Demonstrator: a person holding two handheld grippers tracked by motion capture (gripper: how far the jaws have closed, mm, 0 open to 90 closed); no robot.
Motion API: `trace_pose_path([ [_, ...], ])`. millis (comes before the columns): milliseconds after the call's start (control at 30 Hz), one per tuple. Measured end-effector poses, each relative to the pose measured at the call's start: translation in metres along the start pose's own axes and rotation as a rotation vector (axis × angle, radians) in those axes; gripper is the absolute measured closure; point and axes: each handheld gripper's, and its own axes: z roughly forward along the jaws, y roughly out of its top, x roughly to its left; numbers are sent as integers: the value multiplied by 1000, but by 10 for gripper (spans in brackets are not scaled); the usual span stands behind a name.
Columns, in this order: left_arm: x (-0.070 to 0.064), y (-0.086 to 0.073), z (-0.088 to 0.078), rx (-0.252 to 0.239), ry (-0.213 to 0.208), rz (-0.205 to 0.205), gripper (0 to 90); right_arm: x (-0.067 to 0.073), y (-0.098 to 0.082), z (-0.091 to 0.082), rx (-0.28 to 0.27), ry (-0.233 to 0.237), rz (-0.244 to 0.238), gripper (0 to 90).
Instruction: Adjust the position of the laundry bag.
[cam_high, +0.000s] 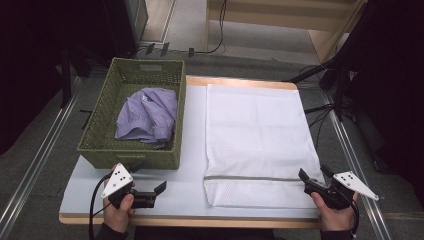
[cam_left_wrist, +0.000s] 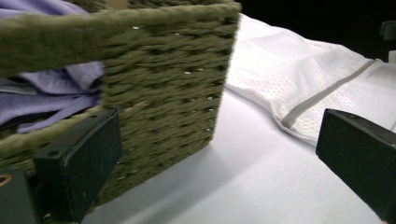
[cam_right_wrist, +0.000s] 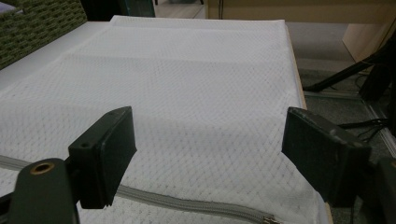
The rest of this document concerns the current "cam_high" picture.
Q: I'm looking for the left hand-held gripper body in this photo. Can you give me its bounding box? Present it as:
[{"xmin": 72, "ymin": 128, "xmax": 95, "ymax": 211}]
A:
[{"xmin": 101, "ymin": 162, "xmax": 156, "ymax": 210}]

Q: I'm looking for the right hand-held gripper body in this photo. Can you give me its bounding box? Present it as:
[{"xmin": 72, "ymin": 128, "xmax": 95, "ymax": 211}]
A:
[{"xmin": 303, "ymin": 170, "xmax": 380, "ymax": 210}]

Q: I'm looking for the green woven basket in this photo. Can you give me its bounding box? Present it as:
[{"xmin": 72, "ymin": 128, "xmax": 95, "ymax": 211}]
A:
[{"xmin": 77, "ymin": 57, "xmax": 187, "ymax": 170}]

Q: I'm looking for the purple shirt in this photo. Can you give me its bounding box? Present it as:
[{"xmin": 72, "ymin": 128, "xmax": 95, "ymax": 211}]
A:
[{"xmin": 114, "ymin": 87, "xmax": 178, "ymax": 150}]

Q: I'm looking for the white mesh laundry bag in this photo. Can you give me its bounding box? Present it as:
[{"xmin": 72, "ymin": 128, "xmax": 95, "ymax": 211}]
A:
[{"xmin": 203, "ymin": 83, "xmax": 325, "ymax": 209}]

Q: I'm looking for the person's left hand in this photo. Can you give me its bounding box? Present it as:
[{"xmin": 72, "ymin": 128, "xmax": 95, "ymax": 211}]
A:
[{"xmin": 102, "ymin": 163, "xmax": 136, "ymax": 234}]

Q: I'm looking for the person's right hand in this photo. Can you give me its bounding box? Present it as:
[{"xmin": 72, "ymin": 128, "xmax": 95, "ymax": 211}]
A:
[{"xmin": 311, "ymin": 192, "xmax": 359, "ymax": 232}]

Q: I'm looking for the white table mat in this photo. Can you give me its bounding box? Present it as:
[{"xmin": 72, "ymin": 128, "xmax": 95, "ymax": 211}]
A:
[{"xmin": 59, "ymin": 84, "xmax": 336, "ymax": 220}]

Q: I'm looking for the black floor tape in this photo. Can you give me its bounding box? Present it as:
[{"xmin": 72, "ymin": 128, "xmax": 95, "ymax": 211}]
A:
[{"xmin": 79, "ymin": 109, "xmax": 94, "ymax": 131}]

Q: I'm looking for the black metal stand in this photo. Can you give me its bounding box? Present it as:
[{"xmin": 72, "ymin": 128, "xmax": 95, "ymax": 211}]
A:
[{"xmin": 283, "ymin": 49, "xmax": 354, "ymax": 121}]

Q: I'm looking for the dark curtain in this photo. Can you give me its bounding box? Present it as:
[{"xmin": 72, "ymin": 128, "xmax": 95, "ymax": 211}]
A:
[
  {"xmin": 343, "ymin": 0, "xmax": 424, "ymax": 208},
  {"xmin": 0, "ymin": 0, "xmax": 111, "ymax": 156}
]

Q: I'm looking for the black cabinet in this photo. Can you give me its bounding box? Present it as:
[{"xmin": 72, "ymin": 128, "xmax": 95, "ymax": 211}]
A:
[{"xmin": 103, "ymin": 0, "xmax": 149, "ymax": 58}]

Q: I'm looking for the wooden shelf unit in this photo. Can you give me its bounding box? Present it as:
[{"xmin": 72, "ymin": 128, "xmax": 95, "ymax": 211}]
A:
[{"xmin": 204, "ymin": 0, "xmax": 368, "ymax": 64}]

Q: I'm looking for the metal floor rail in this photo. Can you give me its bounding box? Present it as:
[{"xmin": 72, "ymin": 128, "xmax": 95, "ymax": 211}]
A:
[
  {"xmin": 0, "ymin": 77, "xmax": 84, "ymax": 234},
  {"xmin": 321, "ymin": 89, "xmax": 393, "ymax": 240}
]

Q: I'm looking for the right hand-held gripper cable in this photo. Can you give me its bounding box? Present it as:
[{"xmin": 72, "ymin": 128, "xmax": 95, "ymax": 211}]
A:
[{"xmin": 346, "ymin": 199, "xmax": 360, "ymax": 238}]

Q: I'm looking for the hand-held gripper cable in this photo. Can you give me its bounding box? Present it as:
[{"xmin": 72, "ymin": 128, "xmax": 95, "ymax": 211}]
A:
[
  {"xmin": 88, "ymin": 172, "xmax": 115, "ymax": 240},
  {"xmin": 346, "ymin": 199, "xmax": 360, "ymax": 238}
]

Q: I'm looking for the left hand-held gripper cable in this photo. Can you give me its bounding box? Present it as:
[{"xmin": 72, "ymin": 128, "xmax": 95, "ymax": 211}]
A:
[{"xmin": 88, "ymin": 172, "xmax": 115, "ymax": 240}]

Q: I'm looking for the thin black floor cable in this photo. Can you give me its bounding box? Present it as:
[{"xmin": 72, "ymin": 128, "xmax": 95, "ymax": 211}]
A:
[{"xmin": 193, "ymin": 0, "xmax": 228, "ymax": 55}]

